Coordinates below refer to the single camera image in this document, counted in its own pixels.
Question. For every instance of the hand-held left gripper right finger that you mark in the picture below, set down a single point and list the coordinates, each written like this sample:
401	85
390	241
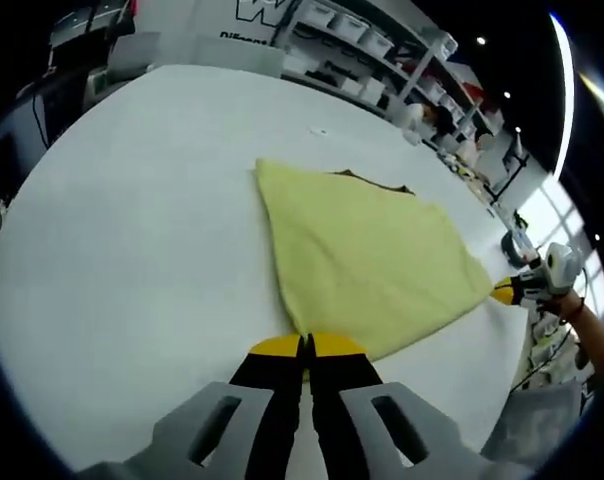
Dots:
342	390

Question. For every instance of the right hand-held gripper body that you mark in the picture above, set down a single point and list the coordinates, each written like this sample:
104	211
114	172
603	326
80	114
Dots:
562	267

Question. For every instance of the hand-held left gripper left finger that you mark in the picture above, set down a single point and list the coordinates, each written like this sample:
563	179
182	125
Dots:
272	400

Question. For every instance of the yellow long-sleeved garment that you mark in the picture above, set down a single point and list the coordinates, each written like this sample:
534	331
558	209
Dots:
362	260

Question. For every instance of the person's right hand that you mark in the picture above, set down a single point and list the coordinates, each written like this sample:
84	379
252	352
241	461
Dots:
564	307

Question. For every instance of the black headset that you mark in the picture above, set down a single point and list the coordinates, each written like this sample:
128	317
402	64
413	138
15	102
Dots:
512	249

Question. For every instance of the bright window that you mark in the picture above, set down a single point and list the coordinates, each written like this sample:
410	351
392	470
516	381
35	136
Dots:
557	220

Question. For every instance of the black stand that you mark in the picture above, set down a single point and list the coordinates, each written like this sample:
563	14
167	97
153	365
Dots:
514	170

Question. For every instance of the ceiling light strip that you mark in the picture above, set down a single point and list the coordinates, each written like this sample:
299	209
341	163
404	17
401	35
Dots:
566	90

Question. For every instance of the white shelf unit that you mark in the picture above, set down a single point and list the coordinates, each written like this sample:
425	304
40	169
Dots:
422	75

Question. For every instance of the row of white storage boxes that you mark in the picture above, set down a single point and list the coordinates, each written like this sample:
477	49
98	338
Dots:
352	25

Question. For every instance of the grey chair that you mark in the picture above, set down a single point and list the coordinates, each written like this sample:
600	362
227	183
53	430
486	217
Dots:
132	57

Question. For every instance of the white pillar with lettering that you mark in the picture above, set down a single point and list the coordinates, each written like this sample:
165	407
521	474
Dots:
182	25

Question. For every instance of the hanging dark bag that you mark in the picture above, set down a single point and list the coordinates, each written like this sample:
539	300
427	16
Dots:
131	15

